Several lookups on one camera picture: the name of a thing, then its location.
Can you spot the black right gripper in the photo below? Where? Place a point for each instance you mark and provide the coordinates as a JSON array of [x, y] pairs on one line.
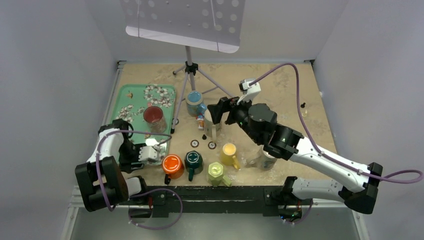
[[223, 105]]

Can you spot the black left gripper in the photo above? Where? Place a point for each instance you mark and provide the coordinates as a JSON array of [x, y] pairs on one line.
[[125, 165]]

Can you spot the pink ghost mug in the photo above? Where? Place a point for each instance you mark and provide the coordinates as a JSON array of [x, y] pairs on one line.
[[155, 119]]

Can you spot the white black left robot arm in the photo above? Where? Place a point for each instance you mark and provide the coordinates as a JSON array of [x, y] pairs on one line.
[[100, 179]]

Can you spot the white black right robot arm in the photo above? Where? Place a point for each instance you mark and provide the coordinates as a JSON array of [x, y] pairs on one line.
[[352, 181]]

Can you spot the teal seashell mug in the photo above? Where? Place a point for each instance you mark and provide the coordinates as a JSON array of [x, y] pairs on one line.
[[211, 129]]

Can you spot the blue mug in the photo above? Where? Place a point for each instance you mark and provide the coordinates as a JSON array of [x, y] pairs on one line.
[[195, 103]]

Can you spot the orange mug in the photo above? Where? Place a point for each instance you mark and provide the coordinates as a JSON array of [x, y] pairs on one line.
[[172, 167]]

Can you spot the yellow mug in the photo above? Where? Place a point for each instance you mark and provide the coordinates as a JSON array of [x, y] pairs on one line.
[[228, 156]]

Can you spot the dark green mug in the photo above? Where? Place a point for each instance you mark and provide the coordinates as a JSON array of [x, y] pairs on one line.
[[194, 164]]

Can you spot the light green hexagonal mug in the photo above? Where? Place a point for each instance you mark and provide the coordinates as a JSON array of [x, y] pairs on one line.
[[216, 175]]

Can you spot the cream coral mug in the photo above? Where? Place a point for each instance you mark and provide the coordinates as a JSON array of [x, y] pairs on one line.
[[262, 160]]

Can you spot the ice cream cone toy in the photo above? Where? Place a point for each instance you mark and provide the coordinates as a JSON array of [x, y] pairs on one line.
[[200, 121]]

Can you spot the green floral tray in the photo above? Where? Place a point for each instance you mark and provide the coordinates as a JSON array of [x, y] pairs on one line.
[[130, 104]]

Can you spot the grey music stand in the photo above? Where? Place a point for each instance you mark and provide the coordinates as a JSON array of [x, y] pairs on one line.
[[212, 25]]

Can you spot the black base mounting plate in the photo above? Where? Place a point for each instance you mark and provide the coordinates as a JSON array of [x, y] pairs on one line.
[[268, 200]]

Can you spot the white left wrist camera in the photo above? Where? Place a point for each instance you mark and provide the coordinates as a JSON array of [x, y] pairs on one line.
[[149, 155]]

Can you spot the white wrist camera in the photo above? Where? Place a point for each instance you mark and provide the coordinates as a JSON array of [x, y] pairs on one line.
[[249, 88], [149, 155]]

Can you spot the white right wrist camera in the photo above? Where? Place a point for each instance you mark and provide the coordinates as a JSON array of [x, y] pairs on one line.
[[249, 88]]

